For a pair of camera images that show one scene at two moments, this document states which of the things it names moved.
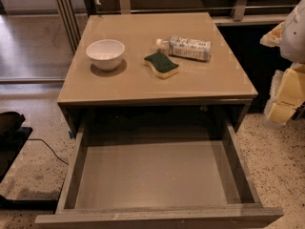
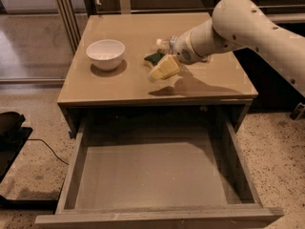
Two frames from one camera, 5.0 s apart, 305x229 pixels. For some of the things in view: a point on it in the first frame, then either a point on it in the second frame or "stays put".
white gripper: x=294 y=37 -> x=183 y=49
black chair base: x=13 y=135 stays put
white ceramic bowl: x=106 y=54 stays put
